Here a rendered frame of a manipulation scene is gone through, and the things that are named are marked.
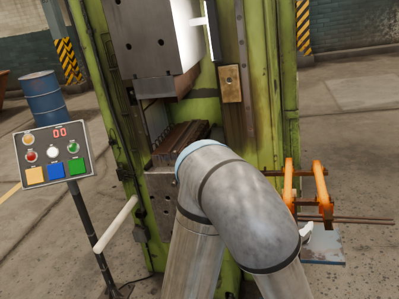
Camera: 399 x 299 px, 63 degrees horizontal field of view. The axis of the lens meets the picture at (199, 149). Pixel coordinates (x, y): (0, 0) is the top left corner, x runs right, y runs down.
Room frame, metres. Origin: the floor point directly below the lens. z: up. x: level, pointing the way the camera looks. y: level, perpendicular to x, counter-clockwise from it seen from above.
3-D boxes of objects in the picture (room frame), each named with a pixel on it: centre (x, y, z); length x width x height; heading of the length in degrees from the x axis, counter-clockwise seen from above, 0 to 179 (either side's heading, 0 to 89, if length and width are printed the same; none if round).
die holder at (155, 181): (1.64, 0.03, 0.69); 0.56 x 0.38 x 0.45; 161
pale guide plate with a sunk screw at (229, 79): (1.47, -0.19, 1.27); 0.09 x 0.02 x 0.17; 71
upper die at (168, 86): (1.65, 0.08, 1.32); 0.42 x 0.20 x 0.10; 161
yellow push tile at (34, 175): (1.43, 0.80, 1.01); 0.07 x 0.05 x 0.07; 96
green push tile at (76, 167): (1.45, 0.60, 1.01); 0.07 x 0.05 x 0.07; 96
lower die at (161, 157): (1.65, 0.08, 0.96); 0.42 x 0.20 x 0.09; 161
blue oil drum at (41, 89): (5.65, 2.45, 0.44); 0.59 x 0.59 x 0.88
